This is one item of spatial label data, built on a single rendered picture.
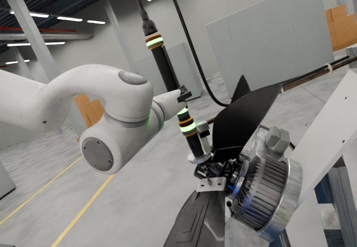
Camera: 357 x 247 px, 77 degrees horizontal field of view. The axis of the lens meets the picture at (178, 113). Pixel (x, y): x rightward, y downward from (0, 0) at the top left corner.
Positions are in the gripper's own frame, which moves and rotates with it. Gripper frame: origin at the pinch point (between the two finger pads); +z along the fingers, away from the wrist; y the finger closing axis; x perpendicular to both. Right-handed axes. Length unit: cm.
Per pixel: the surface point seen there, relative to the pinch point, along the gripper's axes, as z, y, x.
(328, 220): 22, 28, -65
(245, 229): -2.8, 6.8, -44.4
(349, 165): 178, 57, -150
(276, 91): 5.8, 24.3, -7.9
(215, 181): 1.3, 1.1, -29.9
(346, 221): 9, 33, -53
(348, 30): 801, 201, -105
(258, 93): 0.0, 20.9, -5.6
